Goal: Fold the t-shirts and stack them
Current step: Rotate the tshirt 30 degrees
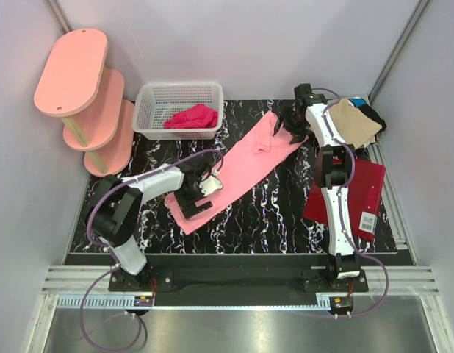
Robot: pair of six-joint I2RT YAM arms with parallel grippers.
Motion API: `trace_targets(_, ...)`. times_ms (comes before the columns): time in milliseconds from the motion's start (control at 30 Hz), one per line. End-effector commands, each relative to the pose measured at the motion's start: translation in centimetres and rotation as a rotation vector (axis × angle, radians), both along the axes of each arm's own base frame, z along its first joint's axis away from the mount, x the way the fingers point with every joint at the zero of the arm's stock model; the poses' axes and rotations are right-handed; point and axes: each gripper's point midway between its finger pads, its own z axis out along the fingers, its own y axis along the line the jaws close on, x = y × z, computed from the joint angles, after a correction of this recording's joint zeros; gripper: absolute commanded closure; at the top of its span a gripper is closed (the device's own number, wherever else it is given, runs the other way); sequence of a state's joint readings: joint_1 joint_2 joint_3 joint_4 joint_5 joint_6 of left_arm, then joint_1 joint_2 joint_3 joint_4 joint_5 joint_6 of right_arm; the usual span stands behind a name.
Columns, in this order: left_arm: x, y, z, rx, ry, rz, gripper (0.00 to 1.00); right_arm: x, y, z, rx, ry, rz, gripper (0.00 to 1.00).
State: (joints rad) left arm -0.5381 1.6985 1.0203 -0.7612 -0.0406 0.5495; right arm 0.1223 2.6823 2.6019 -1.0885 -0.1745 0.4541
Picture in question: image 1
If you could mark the left corner aluminium post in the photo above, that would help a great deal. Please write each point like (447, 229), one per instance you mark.
(58, 15)

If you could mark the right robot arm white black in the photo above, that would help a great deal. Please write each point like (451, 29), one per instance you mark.
(333, 172)

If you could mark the beige folded t shirt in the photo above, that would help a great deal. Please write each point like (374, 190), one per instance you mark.
(353, 125)

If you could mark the aluminium frame rail front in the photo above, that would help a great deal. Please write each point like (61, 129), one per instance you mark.
(88, 287)

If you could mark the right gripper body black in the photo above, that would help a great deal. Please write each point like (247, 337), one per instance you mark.
(294, 123)

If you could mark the black folded garment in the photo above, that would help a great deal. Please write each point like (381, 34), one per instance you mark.
(374, 115)

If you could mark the pink three tier shelf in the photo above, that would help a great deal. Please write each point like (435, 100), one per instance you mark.
(77, 88)

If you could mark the blue folded garment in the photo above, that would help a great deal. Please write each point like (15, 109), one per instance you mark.
(357, 102)

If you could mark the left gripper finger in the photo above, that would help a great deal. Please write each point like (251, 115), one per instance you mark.
(190, 212)
(203, 203)

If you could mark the white plastic laundry basket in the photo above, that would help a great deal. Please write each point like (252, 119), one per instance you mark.
(156, 103)

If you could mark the corner aluminium post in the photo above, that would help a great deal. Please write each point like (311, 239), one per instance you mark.
(411, 24)
(58, 15)

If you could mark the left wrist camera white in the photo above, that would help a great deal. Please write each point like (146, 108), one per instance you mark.
(210, 184)

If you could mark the light pink t shirt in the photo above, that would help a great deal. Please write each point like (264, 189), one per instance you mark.
(245, 165)

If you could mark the right corner aluminium post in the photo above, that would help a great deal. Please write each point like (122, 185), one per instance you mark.
(411, 24)

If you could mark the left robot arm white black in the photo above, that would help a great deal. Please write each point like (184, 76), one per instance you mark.
(115, 206)

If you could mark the red plastic folding board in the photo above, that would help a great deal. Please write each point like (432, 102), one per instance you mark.
(365, 199)

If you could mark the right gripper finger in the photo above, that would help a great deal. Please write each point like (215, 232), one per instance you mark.
(277, 127)
(298, 139)

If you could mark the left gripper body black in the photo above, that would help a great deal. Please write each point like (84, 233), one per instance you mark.
(187, 195)

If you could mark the magenta t shirt in basket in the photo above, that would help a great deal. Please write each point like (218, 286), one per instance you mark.
(198, 117)

